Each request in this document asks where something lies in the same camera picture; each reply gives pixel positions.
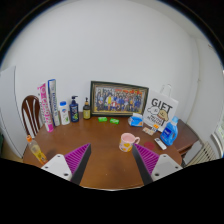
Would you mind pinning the colourful puzzle cube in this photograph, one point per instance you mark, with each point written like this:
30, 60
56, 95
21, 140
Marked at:
155, 127

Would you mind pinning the dark blue pump bottle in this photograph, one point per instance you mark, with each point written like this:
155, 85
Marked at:
74, 112

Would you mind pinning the amber pump bottle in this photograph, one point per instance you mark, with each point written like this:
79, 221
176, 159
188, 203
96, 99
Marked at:
86, 112

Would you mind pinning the white remote control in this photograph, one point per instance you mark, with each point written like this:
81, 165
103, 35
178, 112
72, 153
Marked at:
160, 143

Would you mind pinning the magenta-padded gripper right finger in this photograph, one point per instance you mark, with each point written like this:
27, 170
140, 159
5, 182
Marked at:
163, 165

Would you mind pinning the dark wooden side table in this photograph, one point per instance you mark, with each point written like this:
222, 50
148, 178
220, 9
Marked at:
186, 136

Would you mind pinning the orange juice bottle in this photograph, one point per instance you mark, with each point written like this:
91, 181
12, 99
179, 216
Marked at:
36, 151

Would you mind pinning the pink mug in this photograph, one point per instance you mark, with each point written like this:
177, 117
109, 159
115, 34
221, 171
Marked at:
126, 142

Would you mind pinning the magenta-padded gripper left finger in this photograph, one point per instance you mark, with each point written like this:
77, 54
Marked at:
60, 165

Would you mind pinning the brown wooden chair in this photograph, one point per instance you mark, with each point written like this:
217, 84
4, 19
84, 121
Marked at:
29, 111

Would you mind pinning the window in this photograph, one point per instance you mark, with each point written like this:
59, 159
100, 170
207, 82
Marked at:
221, 131

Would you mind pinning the red round coaster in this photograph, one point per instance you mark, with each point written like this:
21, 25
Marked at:
149, 145

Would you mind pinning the blue detergent bottle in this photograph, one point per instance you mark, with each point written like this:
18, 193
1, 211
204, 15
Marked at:
169, 134

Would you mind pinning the blue tissue pack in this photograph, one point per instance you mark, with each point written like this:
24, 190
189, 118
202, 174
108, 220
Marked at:
136, 120

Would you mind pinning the white paper gift bag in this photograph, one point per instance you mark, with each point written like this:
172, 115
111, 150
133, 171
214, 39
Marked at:
161, 111

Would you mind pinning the white shampoo bottle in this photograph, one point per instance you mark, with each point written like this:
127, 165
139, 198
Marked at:
64, 115

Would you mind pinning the white radiator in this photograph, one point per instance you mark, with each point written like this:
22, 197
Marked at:
203, 154

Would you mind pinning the tall pink white box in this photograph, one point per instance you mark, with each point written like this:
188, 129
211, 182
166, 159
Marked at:
45, 108

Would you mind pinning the framed group photo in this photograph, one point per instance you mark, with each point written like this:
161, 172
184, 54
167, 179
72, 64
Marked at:
118, 99

